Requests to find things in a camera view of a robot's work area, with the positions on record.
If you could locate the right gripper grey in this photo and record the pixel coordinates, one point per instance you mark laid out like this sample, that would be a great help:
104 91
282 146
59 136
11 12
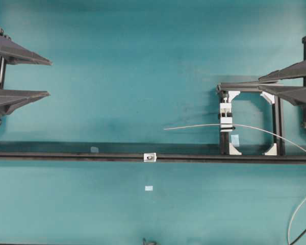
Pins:
293 94

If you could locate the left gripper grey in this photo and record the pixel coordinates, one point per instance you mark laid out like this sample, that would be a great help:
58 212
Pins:
10 100

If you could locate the white tape label on table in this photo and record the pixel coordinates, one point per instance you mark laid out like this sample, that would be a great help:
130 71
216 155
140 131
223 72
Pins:
148 188

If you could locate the white corner bracket upper right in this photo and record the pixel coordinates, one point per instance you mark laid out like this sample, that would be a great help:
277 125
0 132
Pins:
268 97

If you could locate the white corner bracket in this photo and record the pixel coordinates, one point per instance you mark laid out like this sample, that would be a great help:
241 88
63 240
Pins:
233 150
268 97
231 95
272 151

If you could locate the white corner bracket upper left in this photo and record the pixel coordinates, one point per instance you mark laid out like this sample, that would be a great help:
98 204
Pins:
231 95

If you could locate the white corner bracket lower right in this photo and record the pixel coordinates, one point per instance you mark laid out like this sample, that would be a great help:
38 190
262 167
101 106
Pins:
272 151

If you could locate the black square profile frame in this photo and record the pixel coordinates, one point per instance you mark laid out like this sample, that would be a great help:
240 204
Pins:
277 114

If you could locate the long black aluminium rail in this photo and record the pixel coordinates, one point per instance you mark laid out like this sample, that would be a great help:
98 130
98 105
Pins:
129 157

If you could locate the white wire clamp holder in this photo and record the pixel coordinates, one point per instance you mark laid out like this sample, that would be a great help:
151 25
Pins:
225 117

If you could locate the white corner bracket lower left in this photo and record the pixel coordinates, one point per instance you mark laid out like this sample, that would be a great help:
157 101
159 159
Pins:
233 150

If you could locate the clear tape piece on rail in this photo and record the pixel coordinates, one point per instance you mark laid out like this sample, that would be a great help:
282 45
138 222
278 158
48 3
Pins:
94 149

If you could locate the silver metal fitting on rail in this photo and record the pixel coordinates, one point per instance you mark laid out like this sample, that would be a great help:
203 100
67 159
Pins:
149 157

